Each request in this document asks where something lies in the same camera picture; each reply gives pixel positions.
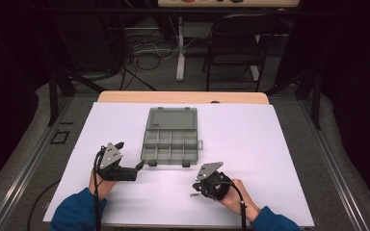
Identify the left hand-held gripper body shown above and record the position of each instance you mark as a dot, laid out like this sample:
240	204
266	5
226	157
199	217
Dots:
110	159

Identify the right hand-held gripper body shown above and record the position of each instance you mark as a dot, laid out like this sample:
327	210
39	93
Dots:
216	186

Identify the grey transparent compartment box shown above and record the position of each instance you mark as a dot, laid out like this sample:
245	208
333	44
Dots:
171	138

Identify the person's right hand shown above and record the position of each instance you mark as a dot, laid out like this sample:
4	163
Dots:
237	200

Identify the person's left hand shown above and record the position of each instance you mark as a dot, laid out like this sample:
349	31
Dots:
101	187

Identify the black metal stand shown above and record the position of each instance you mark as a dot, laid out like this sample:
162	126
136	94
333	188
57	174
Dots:
54	96
316	99

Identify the white desk leg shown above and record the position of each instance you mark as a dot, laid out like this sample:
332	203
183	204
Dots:
180	54

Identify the short white desk foot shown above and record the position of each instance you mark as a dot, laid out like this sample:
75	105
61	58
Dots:
254	73

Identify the black folding chair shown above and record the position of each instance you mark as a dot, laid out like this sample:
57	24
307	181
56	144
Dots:
237	45

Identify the background desk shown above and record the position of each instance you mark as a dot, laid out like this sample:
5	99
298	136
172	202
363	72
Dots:
228	3

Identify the aluminium floor rail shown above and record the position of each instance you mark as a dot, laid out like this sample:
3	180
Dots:
337	179
22	176

